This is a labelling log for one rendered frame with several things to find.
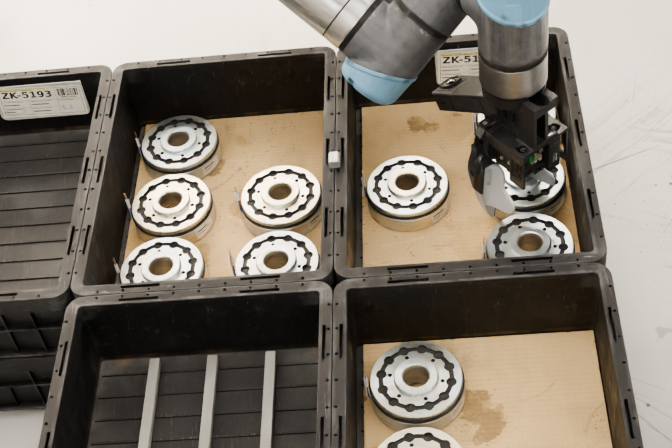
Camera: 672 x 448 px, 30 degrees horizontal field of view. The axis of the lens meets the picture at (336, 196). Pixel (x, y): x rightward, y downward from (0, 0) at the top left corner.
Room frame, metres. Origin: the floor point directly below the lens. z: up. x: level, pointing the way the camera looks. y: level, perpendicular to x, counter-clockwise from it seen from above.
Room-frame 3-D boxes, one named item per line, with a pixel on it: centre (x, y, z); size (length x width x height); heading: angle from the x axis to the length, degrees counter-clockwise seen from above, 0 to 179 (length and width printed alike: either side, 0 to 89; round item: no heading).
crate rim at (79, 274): (1.11, 0.14, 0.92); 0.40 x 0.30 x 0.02; 172
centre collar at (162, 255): (1.01, 0.22, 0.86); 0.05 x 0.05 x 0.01
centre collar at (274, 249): (0.99, 0.08, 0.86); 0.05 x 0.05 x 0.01
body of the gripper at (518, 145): (1.02, -0.22, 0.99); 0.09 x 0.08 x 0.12; 31
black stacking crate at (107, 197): (1.11, 0.14, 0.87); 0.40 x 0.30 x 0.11; 172
